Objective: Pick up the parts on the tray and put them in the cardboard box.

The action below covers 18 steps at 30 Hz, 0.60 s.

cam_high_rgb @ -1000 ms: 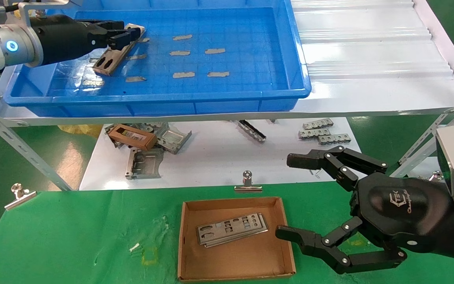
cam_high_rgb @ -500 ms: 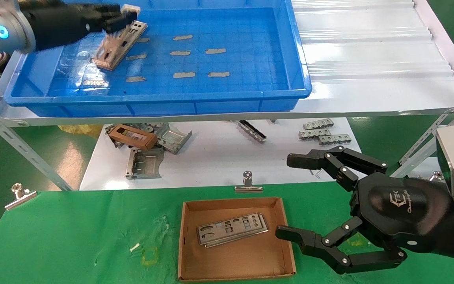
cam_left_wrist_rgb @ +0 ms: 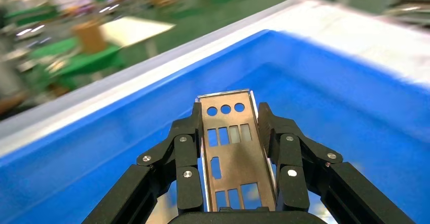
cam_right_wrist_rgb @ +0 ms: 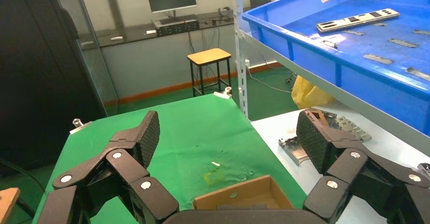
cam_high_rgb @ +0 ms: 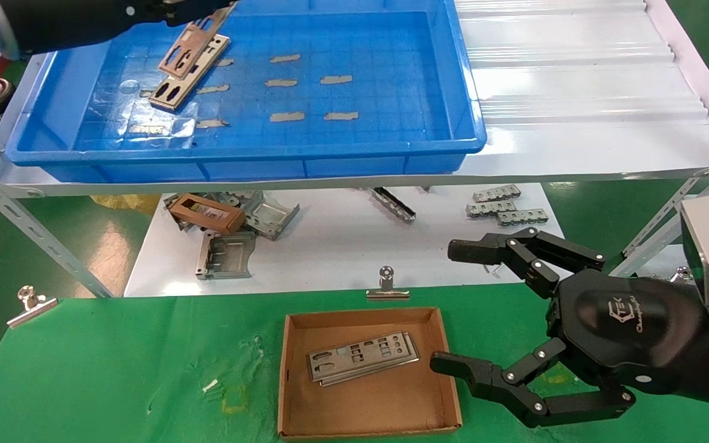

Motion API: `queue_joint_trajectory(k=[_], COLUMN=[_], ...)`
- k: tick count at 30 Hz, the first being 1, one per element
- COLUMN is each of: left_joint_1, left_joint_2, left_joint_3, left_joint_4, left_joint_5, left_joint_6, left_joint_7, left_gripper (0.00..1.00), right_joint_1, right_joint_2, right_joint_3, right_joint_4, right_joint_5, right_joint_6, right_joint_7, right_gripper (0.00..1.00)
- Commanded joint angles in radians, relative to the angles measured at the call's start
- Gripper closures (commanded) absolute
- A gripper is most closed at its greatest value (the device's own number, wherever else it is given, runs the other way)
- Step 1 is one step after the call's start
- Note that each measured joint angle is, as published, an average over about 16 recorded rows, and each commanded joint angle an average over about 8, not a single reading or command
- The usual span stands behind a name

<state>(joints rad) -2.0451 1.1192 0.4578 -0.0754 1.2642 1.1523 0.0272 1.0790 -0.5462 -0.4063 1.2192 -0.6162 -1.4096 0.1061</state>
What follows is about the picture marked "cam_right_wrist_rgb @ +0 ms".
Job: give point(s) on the black cabinet with glass door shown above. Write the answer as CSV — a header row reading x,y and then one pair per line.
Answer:
x,y
33,81

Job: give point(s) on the white flat board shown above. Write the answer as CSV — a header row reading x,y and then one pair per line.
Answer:
x,y
268,128

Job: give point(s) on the small black monitor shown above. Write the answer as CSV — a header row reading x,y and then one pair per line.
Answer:
x,y
259,1

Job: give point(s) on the yellow plastic bag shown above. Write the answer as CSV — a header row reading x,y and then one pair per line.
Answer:
x,y
310,95

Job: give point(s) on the grey metal bracket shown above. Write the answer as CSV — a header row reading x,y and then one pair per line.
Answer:
x,y
292,152
352,128

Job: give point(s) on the white paper scrap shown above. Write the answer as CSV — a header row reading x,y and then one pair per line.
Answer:
x,y
215,164

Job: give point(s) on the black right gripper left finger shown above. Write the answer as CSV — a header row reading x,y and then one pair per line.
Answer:
x,y
127,168

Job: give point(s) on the silver binder clip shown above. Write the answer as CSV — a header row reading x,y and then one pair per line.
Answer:
x,y
223,94
80,125

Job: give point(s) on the blue plastic tray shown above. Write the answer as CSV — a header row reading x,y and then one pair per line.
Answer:
x,y
369,78

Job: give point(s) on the green table cloth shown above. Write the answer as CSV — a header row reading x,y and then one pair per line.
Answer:
x,y
201,132

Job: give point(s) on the light wooden board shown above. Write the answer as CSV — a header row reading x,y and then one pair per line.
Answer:
x,y
6,202

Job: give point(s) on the brown rectangular frame part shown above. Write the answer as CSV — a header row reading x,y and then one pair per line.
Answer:
x,y
322,114

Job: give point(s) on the grey tape strip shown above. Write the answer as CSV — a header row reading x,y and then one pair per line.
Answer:
x,y
331,44
421,32
378,59
403,43
379,24
353,32
417,74

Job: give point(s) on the small white desk item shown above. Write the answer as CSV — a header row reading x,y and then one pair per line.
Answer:
x,y
151,32
117,38
86,43

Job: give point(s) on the silver metal IO shield plate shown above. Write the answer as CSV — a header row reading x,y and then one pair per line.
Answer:
x,y
342,22

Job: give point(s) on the black headphones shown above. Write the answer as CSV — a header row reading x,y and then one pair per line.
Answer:
x,y
224,11

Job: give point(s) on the brown cardboard box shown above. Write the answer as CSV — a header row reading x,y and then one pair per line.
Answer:
x,y
248,192

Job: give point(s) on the black equipment box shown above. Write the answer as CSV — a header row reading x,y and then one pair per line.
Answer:
x,y
176,27

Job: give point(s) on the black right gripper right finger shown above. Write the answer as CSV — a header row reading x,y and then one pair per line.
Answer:
x,y
349,168

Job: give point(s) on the white perforated rack frame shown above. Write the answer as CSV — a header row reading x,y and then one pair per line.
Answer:
x,y
242,81

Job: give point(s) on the wooden stool with black legs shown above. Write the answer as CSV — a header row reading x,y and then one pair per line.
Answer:
x,y
208,56

